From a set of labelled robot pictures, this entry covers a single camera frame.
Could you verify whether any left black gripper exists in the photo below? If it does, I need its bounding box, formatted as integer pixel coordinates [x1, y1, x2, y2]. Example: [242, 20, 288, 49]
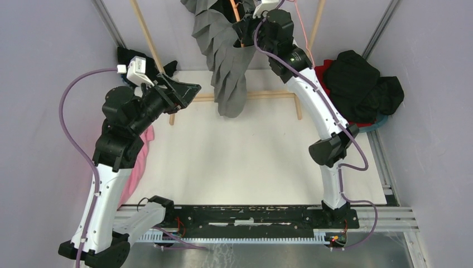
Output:
[129, 71, 201, 135]

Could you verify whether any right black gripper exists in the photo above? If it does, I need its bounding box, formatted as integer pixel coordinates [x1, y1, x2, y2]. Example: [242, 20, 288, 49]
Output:
[234, 6, 276, 57]

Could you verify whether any orange plastic hanger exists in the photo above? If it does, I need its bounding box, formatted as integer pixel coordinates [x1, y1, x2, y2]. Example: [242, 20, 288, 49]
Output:
[229, 0, 245, 48]

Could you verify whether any grey garment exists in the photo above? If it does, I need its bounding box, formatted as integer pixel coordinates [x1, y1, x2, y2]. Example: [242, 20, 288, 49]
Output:
[181, 0, 255, 118]

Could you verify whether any pink wire hanger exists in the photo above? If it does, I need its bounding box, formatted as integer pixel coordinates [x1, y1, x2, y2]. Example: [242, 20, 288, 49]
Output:
[288, 0, 315, 66]

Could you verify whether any black garment corner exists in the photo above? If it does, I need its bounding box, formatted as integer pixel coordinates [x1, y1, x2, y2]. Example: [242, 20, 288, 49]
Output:
[322, 50, 404, 124]
[117, 46, 178, 81]

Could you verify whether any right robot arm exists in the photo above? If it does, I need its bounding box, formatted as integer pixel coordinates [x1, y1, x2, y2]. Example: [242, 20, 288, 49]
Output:
[232, 9, 359, 228]

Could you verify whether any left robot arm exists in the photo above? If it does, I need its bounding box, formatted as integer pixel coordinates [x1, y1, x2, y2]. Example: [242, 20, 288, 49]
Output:
[58, 74, 201, 267]

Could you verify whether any wooden clothes rack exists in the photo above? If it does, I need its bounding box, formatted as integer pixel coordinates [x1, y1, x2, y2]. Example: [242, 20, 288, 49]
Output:
[130, 0, 326, 120]

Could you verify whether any pink garment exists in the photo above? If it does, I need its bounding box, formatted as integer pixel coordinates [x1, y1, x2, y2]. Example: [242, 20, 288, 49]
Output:
[118, 126, 155, 207]

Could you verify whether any red garment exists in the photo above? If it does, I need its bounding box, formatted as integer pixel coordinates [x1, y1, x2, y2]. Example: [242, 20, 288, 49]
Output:
[315, 59, 372, 127]

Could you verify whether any teal laundry basket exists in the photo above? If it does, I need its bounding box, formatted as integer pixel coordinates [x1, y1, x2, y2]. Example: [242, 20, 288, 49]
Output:
[359, 113, 389, 133]

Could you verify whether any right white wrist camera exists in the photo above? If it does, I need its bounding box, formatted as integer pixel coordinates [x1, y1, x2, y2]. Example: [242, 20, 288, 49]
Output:
[253, 0, 280, 18]

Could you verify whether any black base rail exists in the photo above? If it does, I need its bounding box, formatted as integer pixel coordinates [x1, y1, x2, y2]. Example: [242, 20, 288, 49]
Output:
[158, 205, 360, 238]

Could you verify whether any white cable duct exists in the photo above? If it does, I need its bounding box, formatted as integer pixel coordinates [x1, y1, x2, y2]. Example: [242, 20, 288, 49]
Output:
[137, 229, 347, 246]

